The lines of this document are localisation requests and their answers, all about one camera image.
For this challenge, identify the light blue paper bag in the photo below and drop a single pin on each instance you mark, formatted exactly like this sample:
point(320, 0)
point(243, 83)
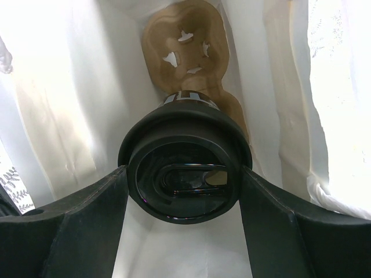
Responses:
point(74, 81)

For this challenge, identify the black plastic cup lid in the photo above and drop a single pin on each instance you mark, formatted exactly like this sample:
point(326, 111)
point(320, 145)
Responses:
point(184, 163)

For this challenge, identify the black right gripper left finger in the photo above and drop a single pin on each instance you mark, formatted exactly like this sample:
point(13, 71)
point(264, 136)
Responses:
point(76, 236)

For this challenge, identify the brown cardboard cup carrier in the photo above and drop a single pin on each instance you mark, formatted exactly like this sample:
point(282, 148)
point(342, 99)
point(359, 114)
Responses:
point(185, 48)

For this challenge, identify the dark takeout coffee cup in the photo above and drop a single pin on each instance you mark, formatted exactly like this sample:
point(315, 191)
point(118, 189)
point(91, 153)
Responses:
point(189, 96)

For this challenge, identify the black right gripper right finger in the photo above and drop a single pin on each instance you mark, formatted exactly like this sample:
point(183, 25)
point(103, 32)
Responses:
point(287, 236)

